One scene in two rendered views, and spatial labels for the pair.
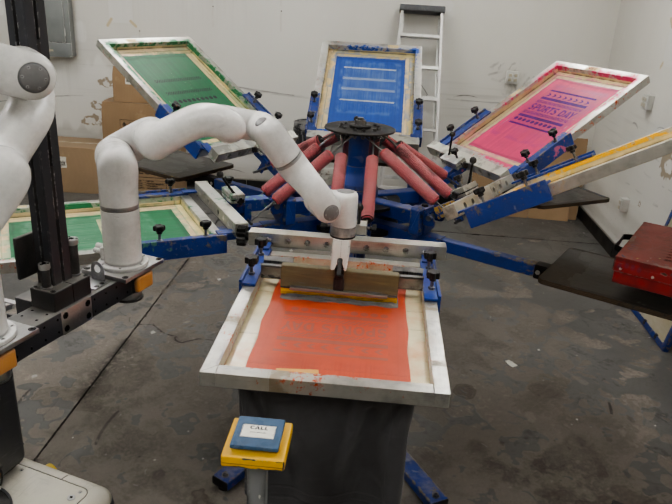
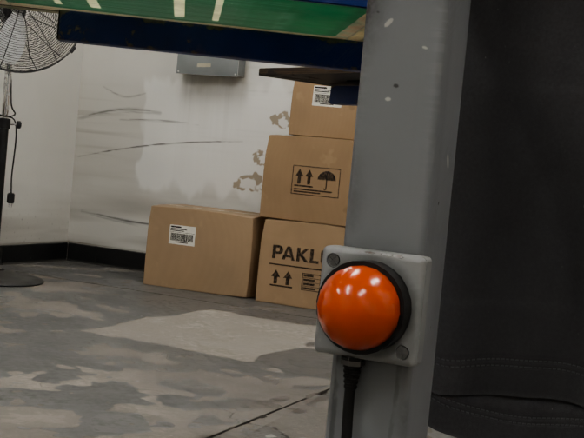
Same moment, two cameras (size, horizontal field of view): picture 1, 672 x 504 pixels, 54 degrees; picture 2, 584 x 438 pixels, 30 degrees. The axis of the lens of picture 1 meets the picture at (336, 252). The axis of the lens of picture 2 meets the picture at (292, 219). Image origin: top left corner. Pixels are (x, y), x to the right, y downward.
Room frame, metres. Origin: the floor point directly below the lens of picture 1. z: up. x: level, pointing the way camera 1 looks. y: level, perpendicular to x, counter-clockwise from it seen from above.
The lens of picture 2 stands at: (0.62, 0.00, 0.71)
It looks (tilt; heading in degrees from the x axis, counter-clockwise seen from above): 3 degrees down; 21
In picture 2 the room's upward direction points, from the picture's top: 5 degrees clockwise
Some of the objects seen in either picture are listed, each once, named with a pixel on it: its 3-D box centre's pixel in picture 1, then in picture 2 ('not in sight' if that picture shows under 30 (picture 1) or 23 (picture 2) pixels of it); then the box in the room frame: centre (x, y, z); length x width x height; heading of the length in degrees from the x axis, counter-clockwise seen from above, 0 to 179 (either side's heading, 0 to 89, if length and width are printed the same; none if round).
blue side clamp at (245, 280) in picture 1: (256, 271); not in sight; (1.94, 0.25, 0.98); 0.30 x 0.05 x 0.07; 177
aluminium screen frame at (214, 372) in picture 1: (336, 313); not in sight; (1.69, -0.01, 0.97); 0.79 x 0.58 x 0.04; 177
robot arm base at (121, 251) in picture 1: (117, 234); not in sight; (1.58, 0.57, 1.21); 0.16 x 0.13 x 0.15; 70
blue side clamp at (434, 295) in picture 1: (429, 285); not in sight; (1.91, -0.30, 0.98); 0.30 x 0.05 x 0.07; 177
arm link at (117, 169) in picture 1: (117, 175); not in sight; (1.58, 0.56, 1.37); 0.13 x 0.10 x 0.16; 23
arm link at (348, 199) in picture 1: (331, 207); not in sight; (1.81, 0.02, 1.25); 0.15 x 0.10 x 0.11; 113
